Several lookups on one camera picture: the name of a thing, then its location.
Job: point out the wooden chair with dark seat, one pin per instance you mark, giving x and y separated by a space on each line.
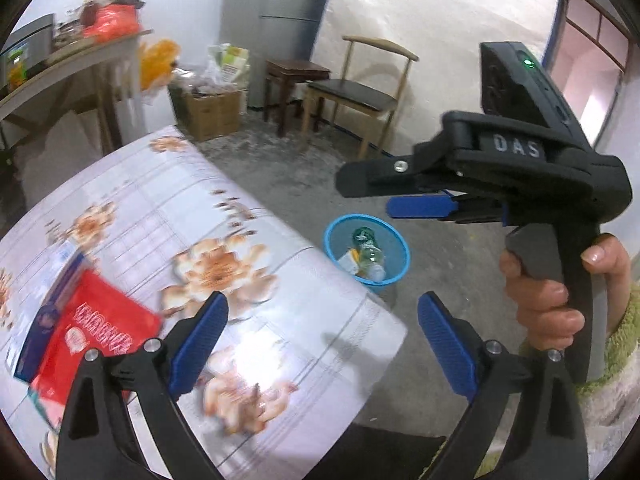
350 92

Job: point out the yellow and white box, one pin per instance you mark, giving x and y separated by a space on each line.
349 261

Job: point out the yellow plastic bag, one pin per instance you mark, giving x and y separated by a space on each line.
160 60

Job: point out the grey refrigerator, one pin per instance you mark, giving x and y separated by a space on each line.
285 10

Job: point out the dark wooden stool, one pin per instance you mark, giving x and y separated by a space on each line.
295 67

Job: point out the blue plastic wastebasket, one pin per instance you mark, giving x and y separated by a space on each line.
395 245

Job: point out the crushed clear plastic bottle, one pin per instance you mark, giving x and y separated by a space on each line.
369 252

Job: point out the grey rice cooker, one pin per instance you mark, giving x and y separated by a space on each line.
35 40

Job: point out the red snack packet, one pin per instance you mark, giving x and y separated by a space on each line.
100 330

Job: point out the person's right hand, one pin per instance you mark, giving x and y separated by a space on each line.
540 310

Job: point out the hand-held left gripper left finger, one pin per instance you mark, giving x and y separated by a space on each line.
197 345

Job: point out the wooden framed window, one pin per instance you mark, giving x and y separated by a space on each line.
590 40

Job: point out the red-orange plastic bag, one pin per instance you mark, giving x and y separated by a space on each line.
112 20

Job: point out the grey side table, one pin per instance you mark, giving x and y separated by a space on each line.
75 57

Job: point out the white mattress with blue edge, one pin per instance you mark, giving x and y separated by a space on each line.
440 20

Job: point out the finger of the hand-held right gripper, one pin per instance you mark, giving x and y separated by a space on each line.
420 207
380 177

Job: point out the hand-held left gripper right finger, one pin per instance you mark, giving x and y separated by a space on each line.
447 345

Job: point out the floral tablecloth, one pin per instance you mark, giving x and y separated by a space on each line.
250 340

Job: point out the brown cardboard box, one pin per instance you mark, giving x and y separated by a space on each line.
212 115

